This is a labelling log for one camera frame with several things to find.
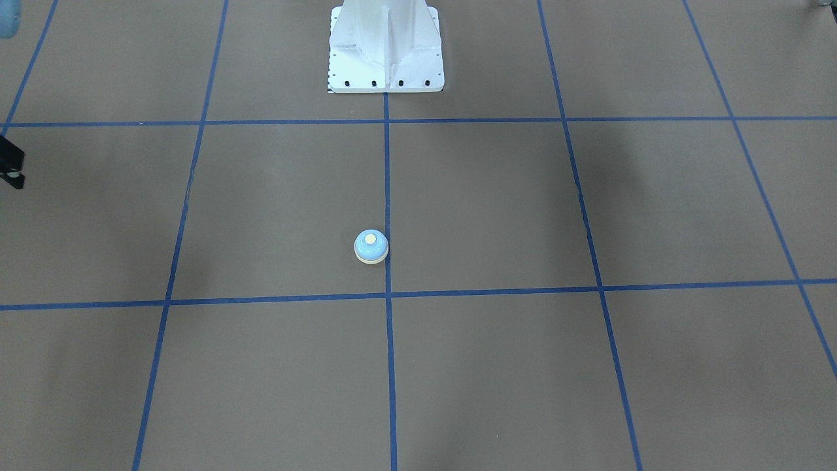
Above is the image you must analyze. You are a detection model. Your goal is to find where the blue white call bell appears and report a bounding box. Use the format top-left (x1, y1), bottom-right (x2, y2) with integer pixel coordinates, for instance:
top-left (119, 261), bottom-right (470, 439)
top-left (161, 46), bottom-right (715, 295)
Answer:
top-left (353, 229), bottom-right (390, 264)

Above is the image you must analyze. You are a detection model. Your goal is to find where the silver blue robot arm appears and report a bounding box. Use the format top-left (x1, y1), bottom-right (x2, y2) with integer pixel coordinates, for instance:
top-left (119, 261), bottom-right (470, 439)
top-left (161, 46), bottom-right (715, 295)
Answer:
top-left (1, 1), bottom-right (25, 190)

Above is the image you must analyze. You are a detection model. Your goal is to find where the white camera mast with base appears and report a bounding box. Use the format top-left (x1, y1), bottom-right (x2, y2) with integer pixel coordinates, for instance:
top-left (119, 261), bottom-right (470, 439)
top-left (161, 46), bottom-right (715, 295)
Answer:
top-left (327, 1), bottom-right (445, 94)

